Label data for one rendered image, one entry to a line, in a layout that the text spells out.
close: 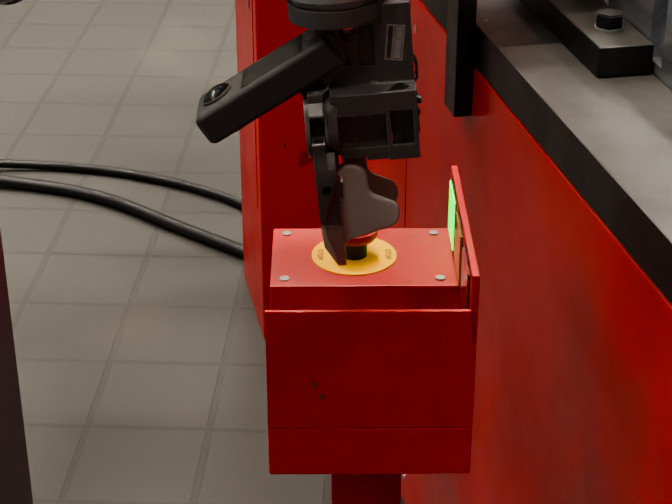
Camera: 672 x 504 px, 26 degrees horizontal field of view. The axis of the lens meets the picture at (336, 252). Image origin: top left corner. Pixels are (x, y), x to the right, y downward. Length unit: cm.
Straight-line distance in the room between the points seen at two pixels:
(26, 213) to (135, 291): 43
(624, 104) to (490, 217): 25
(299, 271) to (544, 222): 25
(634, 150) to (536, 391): 30
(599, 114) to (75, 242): 186
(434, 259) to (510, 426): 33
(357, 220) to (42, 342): 163
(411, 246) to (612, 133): 19
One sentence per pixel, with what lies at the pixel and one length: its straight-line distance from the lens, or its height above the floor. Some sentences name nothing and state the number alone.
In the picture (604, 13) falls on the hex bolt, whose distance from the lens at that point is 140.
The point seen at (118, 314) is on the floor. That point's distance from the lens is 273.
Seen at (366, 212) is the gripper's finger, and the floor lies 88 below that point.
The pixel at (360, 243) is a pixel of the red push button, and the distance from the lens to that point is 121.
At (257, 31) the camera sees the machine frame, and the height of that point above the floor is 58.
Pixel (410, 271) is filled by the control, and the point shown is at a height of 78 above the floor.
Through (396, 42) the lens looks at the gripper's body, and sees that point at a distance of 103.
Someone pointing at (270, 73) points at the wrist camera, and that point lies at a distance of 103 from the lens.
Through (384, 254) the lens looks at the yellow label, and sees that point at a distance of 123.
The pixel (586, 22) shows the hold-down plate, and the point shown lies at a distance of 142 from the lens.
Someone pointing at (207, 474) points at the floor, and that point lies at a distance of 230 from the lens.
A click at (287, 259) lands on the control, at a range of 123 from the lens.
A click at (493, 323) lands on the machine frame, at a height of 59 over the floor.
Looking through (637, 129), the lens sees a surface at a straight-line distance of 126.
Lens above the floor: 135
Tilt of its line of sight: 28 degrees down
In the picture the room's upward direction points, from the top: straight up
